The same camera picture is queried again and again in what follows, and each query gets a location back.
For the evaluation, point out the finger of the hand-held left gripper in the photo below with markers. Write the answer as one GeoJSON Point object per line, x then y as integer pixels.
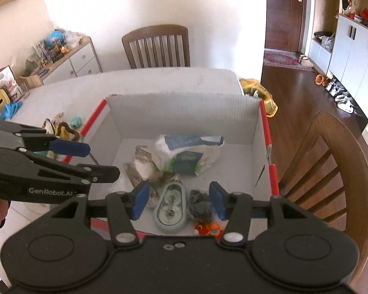
{"type": "Point", "coordinates": [70, 147]}
{"type": "Point", "coordinates": [101, 173]}

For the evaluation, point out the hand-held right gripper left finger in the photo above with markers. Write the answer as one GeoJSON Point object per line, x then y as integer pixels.
{"type": "Point", "coordinates": [139, 200]}

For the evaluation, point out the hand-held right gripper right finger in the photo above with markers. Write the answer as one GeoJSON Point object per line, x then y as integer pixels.
{"type": "Point", "coordinates": [217, 200]}

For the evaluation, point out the dark cloth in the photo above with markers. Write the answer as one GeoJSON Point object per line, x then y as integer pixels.
{"type": "Point", "coordinates": [199, 208]}

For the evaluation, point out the small teal toy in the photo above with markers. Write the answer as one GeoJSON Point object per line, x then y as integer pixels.
{"type": "Point", "coordinates": [76, 122]}

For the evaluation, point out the orange fish toy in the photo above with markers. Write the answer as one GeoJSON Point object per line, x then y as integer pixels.
{"type": "Point", "coordinates": [208, 229]}

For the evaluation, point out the correction tape dispenser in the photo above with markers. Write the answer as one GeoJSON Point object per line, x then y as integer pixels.
{"type": "Point", "coordinates": [170, 208]}

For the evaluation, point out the green white wipes pack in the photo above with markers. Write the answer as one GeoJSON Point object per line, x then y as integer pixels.
{"type": "Point", "coordinates": [187, 160]}

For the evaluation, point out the white wipes pack blue label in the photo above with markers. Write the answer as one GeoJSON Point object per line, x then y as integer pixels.
{"type": "Point", "coordinates": [187, 141]}

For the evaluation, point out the red cardboard box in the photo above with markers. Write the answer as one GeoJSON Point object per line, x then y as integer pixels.
{"type": "Point", "coordinates": [184, 110]}

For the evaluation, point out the brown figurine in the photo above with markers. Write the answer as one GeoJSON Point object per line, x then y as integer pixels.
{"type": "Point", "coordinates": [75, 133]}

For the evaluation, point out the small white toy figure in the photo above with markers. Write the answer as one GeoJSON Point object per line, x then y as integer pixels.
{"type": "Point", "coordinates": [50, 127]}

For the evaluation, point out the blue cloth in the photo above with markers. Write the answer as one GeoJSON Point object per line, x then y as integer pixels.
{"type": "Point", "coordinates": [10, 110]}

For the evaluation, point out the small clear glass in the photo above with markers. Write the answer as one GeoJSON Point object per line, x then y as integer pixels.
{"type": "Point", "coordinates": [24, 92]}

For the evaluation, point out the light wooden box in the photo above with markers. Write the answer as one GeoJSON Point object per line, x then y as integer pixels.
{"type": "Point", "coordinates": [30, 81]}

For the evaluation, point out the wooden sideboard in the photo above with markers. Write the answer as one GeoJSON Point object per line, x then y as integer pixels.
{"type": "Point", "coordinates": [79, 61]}

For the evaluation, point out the red white snack bag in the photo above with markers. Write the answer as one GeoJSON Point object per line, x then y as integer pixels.
{"type": "Point", "coordinates": [7, 82]}

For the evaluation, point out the white plastic bag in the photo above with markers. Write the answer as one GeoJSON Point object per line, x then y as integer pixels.
{"type": "Point", "coordinates": [72, 39]}

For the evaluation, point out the blue globe toy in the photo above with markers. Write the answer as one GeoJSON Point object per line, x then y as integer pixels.
{"type": "Point", "coordinates": [55, 37]}

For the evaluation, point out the golden plastic bag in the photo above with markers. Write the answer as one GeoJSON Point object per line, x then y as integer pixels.
{"type": "Point", "coordinates": [260, 93]}

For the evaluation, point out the wooden chair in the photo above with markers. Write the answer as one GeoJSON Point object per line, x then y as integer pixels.
{"type": "Point", "coordinates": [355, 165]}
{"type": "Point", "coordinates": [156, 30]}

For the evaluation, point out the patterned door rug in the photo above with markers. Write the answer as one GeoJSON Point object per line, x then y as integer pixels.
{"type": "Point", "coordinates": [279, 59]}

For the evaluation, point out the orange slippers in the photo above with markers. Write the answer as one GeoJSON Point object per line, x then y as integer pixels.
{"type": "Point", "coordinates": [322, 80]}

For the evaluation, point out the row of white shoes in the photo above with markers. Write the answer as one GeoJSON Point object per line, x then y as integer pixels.
{"type": "Point", "coordinates": [340, 96]}

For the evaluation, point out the pale slippers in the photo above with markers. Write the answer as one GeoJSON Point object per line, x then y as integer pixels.
{"type": "Point", "coordinates": [306, 61]}

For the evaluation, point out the crumpled grey plastic bag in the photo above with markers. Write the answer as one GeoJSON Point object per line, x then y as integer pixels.
{"type": "Point", "coordinates": [325, 40]}

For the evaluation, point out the brown door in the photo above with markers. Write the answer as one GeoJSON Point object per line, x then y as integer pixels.
{"type": "Point", "coordinates": [282, 15]}

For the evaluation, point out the red counter ornament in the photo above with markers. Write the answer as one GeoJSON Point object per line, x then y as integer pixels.
{"type": "Point", "coordinates": [365, 13]}

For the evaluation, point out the white wooden cabinet wall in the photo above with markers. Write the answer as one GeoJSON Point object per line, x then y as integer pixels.
{"type": "Point", "coordinates": [355, 46]}

